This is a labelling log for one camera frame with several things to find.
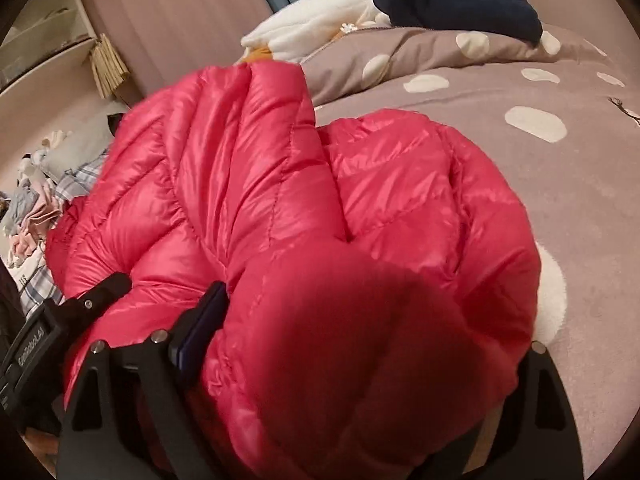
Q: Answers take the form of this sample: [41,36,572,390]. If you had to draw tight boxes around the white wall shelf unit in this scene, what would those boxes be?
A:
[0,0,98,96]

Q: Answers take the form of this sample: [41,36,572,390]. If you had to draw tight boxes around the pink curtain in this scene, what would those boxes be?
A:
[80,0,273,106]

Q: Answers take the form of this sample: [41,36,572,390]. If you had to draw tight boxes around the grey polka dot quilt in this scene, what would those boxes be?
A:
[300,22,616,108]

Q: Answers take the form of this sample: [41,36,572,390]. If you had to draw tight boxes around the plaid cloth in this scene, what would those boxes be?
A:
[20,152,108,306]

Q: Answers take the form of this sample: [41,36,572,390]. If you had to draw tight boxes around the red hooded down jacket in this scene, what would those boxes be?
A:
[47,62,543,480]

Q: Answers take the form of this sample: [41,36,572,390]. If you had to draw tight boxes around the beige pillow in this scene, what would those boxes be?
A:
[40,110,126,181]

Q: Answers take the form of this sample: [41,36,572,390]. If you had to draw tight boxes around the white fleece garment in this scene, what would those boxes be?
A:
[240,0,403,66]

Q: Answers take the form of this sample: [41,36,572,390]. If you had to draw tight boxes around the black garment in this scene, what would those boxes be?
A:
[106,111,133,138]

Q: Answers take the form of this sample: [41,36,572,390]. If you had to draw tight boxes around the navy blue garment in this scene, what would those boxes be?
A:
[373,0,543,43]

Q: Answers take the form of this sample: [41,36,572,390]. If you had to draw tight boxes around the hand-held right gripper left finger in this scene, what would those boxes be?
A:
[55,280,231,480]

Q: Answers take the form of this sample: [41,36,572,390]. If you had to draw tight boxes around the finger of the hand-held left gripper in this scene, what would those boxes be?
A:
[54,272,133,326]

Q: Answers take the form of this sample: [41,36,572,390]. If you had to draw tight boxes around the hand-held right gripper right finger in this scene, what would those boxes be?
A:
[445,341,585,480]

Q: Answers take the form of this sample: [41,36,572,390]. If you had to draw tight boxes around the striped yellow hanging cloth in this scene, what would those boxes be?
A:
[90,33,132,101]

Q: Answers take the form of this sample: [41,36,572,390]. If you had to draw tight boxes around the pile of pastel clothes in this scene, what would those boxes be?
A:
[0,130,66,268]

